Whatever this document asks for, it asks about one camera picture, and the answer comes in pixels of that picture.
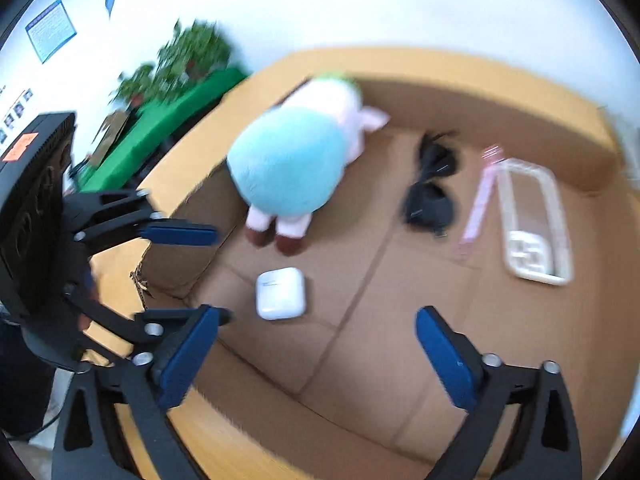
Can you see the black sunglasses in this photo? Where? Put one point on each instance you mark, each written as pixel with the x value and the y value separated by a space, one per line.
pixel 427 205

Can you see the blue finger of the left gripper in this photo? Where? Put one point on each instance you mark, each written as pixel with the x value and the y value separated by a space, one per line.
pixel 96 221
pixel 173 336

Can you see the pink glitter pen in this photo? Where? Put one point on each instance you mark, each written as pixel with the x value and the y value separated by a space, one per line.
pixel 492 158

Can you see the white clear phone case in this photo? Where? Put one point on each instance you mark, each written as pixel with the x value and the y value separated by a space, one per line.
pixel 536 245

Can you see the teal pink plush toy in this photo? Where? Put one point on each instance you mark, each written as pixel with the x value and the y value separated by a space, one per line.
pixel 287 163

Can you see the person's left hand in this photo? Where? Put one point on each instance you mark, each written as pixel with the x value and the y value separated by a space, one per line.
pixel 91 292

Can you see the blue wall poster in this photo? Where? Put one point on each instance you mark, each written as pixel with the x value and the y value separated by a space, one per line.
pixel 50 30

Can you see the shallow cardboard box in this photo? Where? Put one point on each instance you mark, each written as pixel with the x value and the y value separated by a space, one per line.
pixel 345 391

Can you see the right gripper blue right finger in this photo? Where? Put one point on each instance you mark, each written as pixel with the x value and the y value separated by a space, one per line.
pixel 543 442

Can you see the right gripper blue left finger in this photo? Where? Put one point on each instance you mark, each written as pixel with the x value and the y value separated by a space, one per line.
pixel 90 442

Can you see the green cloth table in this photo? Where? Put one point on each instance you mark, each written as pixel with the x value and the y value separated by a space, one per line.
pixel 156 123

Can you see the white earbuds case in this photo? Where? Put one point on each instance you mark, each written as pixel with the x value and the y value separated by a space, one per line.
pixel 280 294

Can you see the green potted plant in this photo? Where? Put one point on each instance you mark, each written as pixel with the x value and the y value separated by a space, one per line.
pixel 190 55

